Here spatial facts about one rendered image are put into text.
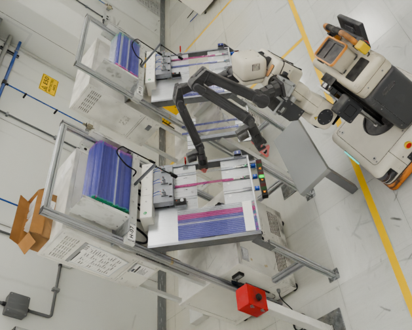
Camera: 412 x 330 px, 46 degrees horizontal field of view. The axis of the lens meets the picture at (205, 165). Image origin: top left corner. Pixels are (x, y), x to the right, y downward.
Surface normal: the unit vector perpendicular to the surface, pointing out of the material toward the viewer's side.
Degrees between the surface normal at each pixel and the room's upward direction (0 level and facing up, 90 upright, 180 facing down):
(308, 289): 0
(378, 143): 0
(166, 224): 42
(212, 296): 90
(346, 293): 0
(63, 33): 90
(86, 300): 89
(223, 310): 90
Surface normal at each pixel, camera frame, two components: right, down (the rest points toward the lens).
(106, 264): 0.11, 0.72
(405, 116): 0.27, 0.47
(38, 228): 0.50, -0.67
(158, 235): -0.14, -0.70
